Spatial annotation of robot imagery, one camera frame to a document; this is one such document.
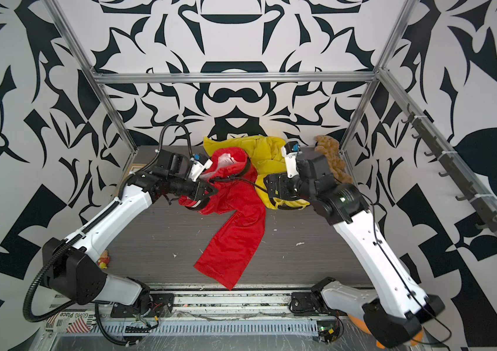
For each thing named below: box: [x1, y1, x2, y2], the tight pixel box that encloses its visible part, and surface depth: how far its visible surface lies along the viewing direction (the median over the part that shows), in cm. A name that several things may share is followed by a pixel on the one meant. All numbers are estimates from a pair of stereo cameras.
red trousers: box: [178, 146, 267, 290], surface depth 87 cm
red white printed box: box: [45, 311, 96, 334], surface depth 70 cm
